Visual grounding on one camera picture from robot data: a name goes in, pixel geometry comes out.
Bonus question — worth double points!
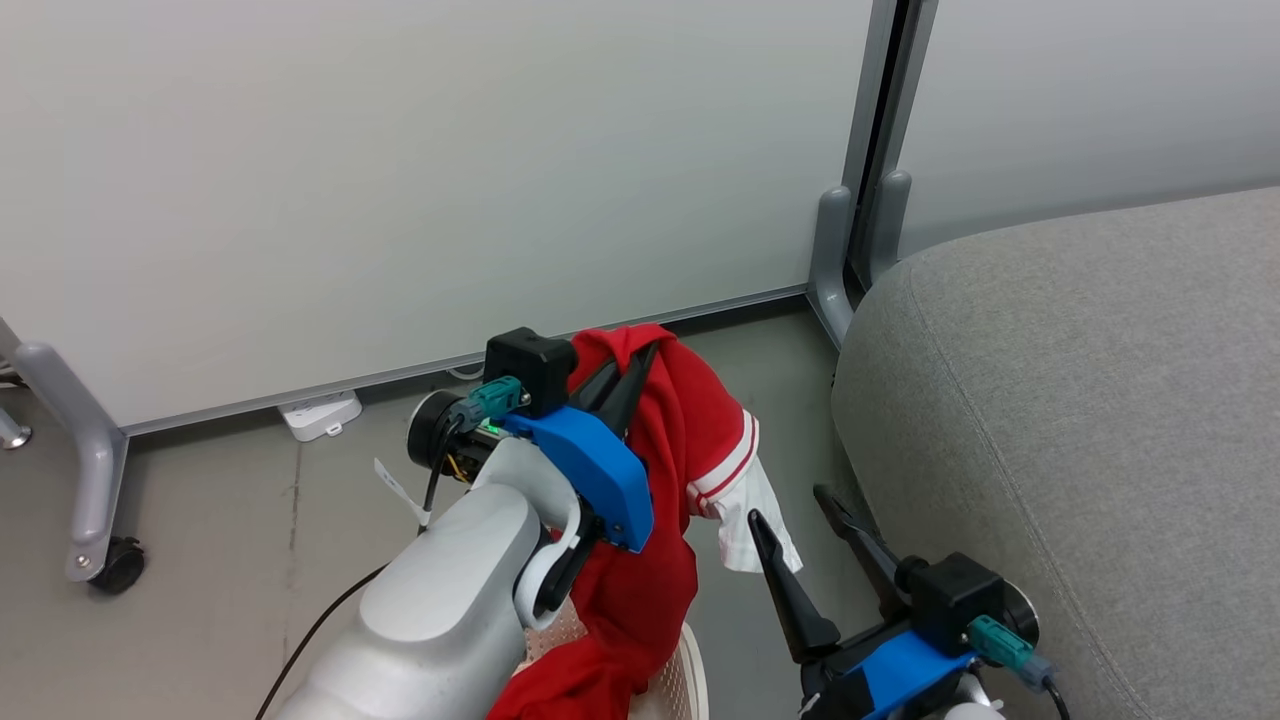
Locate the grey stand leg tube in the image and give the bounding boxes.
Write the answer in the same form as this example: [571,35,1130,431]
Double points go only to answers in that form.
[0,318,33,452]

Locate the grey partition bottom rail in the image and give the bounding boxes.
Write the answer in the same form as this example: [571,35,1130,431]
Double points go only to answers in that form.
[124,286,810,437]

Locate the teal left cable connector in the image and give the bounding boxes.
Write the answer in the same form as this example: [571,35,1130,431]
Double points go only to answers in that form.
[447,376,527,434]

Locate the grey fabric sofa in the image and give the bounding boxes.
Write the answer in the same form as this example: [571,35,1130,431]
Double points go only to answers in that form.
[831,186,1280,720]

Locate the teal right cable connector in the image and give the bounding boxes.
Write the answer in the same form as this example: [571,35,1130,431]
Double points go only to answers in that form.
[964,614,1056,691]

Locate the white power strip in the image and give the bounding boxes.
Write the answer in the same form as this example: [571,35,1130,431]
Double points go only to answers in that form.
[277,389,364,443]

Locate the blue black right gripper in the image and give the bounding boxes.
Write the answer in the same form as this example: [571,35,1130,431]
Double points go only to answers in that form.
[747,484,1042,720]

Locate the grey partition frame post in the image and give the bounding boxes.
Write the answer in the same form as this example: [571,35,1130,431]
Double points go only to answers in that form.
[805,0,941,352]

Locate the white cable tie tag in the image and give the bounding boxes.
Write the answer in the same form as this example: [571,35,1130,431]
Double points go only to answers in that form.
[373,457,433,530]

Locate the grey stand leg with caster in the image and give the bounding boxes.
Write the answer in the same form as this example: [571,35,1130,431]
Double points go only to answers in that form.
[14,340,147,597]

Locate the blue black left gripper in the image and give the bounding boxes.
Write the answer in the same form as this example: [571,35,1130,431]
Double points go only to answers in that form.
[406,341,662,554]

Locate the cream perforated laundry basket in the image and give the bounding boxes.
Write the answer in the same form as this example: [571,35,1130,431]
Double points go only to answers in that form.
[515,595,710,720]

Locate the red white-trimmed garment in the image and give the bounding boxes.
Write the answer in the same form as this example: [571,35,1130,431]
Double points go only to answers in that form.
[486,322,805,720]

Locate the teal cable connector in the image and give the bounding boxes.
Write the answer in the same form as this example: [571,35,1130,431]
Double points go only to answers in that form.
[964,614,1056,691]
[447,376,527,434]

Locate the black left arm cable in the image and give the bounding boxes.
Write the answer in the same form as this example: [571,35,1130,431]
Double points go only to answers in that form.
[254,418,467,720]

